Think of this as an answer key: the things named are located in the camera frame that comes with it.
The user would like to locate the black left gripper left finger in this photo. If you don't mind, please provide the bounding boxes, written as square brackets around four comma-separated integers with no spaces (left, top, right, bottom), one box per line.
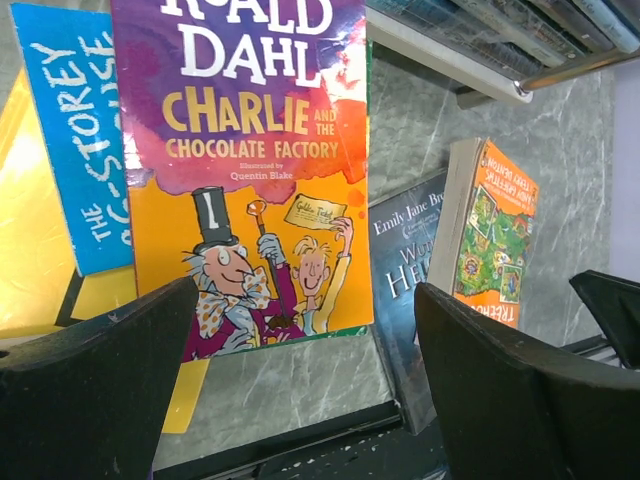
[1,277,198,479]

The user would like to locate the blue 26-Storey Treehouse book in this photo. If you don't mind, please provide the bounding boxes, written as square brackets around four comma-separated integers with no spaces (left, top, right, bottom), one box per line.
[10,2,133,275]

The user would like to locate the Charlie Chocolate Factory book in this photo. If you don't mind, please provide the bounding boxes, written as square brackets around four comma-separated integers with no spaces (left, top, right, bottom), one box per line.
[111,1,373,362]

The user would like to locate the orange Treehouse book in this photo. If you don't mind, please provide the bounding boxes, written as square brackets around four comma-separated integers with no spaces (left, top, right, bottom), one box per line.
[427,137,540,328]

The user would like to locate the yellow book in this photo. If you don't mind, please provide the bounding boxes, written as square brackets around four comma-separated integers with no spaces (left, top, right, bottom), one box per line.
[0,68,211,435]

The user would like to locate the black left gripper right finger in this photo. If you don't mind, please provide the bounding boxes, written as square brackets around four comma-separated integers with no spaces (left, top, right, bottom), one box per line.
[414,283,639,479]

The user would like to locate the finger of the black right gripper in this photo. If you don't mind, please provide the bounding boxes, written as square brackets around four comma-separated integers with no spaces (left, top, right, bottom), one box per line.
[569,270,640,369]

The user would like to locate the dark Wuthering Heights book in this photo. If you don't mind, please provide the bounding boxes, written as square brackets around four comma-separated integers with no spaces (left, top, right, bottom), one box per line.
[369,169,446,435]

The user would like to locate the white two-tier shelf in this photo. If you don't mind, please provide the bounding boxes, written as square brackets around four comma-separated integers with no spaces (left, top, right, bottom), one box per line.
[366,6,639,110]

